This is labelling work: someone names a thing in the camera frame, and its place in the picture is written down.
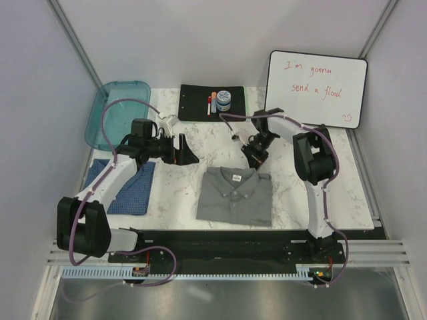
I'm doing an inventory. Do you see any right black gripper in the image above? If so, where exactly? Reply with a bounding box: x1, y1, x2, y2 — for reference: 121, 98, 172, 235
241, 132, 277, 175

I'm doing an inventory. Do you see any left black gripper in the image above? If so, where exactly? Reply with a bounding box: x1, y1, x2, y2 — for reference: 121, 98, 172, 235
145, 133, 199, 167

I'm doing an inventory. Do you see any grey long sleeve shirt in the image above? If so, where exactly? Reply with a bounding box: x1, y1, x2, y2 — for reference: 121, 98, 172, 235
196, 167, 273, 227

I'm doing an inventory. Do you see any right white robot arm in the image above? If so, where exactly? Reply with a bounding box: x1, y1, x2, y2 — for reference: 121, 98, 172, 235
242, 108, 340, 263

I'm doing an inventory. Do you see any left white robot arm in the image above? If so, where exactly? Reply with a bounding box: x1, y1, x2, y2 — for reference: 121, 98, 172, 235
57, 119, 199, 265

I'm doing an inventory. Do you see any black clipboard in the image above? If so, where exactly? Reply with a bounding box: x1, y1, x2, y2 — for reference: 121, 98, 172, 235
178, 84, 246, 123

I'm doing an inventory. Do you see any small blue lidded jar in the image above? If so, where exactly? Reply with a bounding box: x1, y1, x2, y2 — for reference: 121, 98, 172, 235
216, 90, 232, 112

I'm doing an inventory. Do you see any red whiteboard marker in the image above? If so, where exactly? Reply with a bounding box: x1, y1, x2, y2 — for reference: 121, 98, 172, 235
207, 96, 211, 117

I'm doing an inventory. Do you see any folded blue checked shirt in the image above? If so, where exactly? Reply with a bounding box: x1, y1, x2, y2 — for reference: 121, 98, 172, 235
82, 158, 155, 217

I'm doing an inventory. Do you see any teal plastic bin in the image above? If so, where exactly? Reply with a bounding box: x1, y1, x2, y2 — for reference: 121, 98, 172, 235
85, 81, 151, 151

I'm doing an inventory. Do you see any whiteboard with red writing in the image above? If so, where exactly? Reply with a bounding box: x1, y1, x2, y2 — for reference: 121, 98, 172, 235
265, 50, 368, 129

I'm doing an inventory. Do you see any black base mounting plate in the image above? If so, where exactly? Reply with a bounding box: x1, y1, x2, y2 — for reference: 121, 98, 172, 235
108, 229, 345, 274

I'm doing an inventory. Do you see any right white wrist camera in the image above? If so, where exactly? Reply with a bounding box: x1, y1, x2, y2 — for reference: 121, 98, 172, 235
232, 133, 248, 143

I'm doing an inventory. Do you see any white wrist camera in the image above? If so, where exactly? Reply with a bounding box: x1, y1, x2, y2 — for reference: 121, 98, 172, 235
232, 133, 248, 143
159, 115, 179, 137

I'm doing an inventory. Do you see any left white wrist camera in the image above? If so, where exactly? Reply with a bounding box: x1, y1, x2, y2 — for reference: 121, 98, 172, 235
159, 115, 179, 137

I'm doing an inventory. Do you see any white slotted cable duct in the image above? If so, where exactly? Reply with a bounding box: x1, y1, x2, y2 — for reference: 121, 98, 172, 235
61, 266, 313, 281

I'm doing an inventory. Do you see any aluminium frame rail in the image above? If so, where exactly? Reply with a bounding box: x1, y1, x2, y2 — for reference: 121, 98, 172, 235
46, 240, 410, 267

